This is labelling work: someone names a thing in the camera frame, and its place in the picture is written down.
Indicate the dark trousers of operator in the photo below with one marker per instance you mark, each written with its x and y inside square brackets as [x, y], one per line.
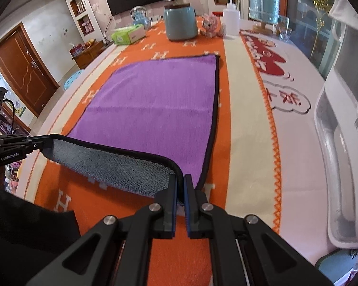
[31, 237]

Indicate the light blue stool right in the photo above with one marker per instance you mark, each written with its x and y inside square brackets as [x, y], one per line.
[340, 266]

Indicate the wooden TV cabinet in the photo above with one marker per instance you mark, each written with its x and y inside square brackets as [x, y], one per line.
[87, 55]

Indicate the clear drinking glass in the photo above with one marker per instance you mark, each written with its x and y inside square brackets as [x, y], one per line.
[283, 31]

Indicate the white wall shelf unit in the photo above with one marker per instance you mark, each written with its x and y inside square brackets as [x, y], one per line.
[84, 19]

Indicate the light blue round stool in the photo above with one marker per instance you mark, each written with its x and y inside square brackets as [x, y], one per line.
[71, 79]

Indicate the white printed tablecloth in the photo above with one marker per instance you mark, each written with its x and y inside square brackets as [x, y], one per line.
[286, 125]

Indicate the white cloth cover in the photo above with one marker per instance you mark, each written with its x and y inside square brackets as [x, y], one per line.
[344, 12]

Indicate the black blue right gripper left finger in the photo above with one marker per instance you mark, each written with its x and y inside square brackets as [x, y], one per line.
[115, 251]

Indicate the white squeeze bottle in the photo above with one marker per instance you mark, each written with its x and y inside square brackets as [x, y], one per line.
[231, 19]

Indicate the purple grey microfibre towel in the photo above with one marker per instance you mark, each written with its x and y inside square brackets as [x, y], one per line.
[149, 120]

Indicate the teal ceramic jar brown lid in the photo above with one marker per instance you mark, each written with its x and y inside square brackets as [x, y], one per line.
[180, 22]

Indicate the green tissue pack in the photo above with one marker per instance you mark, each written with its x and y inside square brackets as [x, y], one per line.
[128, 35]

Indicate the brown wooden door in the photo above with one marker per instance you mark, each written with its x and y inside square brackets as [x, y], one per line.
[24, 70]

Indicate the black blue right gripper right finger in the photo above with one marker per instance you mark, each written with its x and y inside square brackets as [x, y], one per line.
[245, 251]

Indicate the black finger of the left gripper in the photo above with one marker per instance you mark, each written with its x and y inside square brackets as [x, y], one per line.
[37, 143]

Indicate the orange H-pattern table runner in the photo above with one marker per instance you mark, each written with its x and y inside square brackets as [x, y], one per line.
[156, 95]

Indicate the pink plush toy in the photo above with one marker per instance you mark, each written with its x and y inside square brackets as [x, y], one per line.
[212, 26]

